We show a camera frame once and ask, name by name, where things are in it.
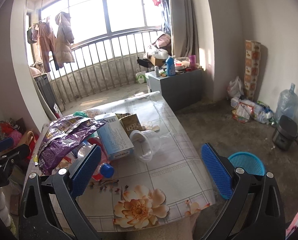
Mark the hanging pink clothes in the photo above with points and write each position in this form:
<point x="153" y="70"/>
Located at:
<point x="46" y="41"/>

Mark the blue plastic waste basket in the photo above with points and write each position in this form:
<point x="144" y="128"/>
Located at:
<point x="249" y="162"/>

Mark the beige curtain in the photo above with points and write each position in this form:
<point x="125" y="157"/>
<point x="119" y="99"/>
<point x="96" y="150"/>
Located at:
<point x="184" y="32"/>

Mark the cardboard box with clutter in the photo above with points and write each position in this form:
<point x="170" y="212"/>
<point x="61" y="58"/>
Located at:
<point x="159" y="51"/>

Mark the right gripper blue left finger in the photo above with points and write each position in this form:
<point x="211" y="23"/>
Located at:
<point x="82" y="171"/>

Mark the clear plastic cup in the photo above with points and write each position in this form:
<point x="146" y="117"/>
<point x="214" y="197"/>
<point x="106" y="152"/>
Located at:
<point x="146" y="144"/>

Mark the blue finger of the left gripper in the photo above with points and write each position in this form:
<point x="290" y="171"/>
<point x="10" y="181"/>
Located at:
<point x="6" y="144"/>

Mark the blue detergent bottle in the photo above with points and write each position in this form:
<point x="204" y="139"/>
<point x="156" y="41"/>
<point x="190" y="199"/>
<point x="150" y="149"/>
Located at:
<point x="170" y="67"/>

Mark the red hanging garment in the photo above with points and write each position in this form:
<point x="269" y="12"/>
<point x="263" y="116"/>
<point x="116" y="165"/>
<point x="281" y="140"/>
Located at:
<point x="156" y="2"/>

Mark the bottle with blue cap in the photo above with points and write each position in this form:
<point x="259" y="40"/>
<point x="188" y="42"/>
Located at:
<point x="104" y="169"/>

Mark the metal balcony railing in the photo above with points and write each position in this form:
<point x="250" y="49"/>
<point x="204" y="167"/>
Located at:
<point x="101" y="65"/>

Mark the hanging blue jeans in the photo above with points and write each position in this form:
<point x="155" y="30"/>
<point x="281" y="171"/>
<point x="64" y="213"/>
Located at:
<point x="166" y="19"/>

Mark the small brown carton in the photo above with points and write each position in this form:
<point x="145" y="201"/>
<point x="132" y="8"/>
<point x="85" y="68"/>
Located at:
<point x="130" y="123"/>

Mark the pile of floor trash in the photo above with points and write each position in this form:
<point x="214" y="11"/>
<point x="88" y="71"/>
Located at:
<point x="244" y="110"/>

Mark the white plastic bag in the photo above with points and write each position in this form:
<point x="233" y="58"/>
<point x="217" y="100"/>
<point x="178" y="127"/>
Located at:
<point x="235" y="88"/>

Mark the grey cabinet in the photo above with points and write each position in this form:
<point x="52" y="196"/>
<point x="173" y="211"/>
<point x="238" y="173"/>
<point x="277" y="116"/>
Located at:
<point x="180" y="90"/>

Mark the blue white cardboard box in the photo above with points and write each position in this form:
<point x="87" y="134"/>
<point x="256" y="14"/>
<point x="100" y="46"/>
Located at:
<point x="113" y="137"/>

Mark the black rice cooker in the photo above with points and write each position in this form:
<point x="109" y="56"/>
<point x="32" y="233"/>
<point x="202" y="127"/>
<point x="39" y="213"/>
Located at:
<point x="285" y="133"/>

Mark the purple snack bag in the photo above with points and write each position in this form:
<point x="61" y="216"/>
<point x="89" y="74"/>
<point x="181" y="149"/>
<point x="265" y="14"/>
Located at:
<point x="61" y="137"/>

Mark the hanging beige down jacket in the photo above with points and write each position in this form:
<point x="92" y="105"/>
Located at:
<point x="64" y="39"/>

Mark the small white bottle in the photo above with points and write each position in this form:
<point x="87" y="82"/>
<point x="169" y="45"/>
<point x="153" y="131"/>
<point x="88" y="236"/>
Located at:
<point x="156" y="70"/>

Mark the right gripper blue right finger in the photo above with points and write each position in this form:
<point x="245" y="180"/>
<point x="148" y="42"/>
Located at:
<point x="220" y="169"/>

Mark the pink plastic cup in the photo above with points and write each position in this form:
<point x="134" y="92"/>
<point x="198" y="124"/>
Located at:
<point x="192" y="60"/>

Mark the large water jug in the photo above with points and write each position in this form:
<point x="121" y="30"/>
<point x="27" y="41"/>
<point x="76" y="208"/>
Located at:
<point x="287" y="104"/>

